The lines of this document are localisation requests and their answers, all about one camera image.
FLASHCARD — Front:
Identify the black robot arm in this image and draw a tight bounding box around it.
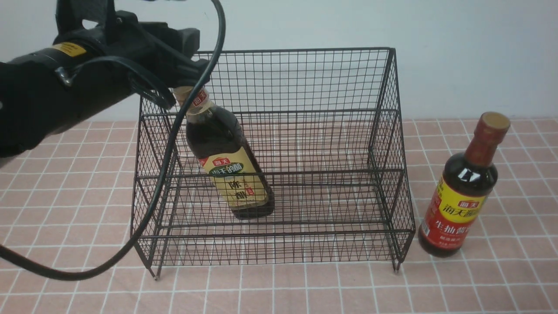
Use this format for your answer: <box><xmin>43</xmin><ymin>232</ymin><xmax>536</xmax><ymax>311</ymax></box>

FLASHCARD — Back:
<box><xmin>0</xmin><ymin>0</ymin><xmax>209</xmax><ymax>164</ymax></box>

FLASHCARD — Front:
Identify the black wire mesh rack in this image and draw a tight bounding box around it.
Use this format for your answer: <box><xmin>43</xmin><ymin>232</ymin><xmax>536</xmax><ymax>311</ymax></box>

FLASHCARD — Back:
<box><xmin>134</xmin><ymin>47</ymin><xmax>416</xmax><ymax>277</ymax></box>

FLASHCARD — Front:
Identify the vinegar bottle with gold cap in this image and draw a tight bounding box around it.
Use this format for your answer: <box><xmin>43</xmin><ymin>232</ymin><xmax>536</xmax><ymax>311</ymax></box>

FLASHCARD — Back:
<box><xmin>185</xmin><ymin>88</ymin><xmax>275</xmax><ymax>219</ymax></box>

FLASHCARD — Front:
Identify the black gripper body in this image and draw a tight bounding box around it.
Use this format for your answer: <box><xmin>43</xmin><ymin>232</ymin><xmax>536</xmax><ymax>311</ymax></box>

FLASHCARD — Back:
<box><xmin>54</xmin><ymin>0</ymin><xmax>209</xmax><ymax>88</ymax></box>

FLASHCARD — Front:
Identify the soy sauce bottle red label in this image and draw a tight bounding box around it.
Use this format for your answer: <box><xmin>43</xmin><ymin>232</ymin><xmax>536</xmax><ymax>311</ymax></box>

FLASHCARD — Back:
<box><xmin>418</xmin><ymin>112</ymin><xmax>511</xmax><ymax>258</ymax></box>

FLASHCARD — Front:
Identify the black cable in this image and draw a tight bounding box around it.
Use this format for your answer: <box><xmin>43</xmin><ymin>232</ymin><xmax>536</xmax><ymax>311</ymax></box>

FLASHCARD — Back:
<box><xmin>0</xmin><ymin>0</ymin><xmax>226</xmax><ymax>281</ymax></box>

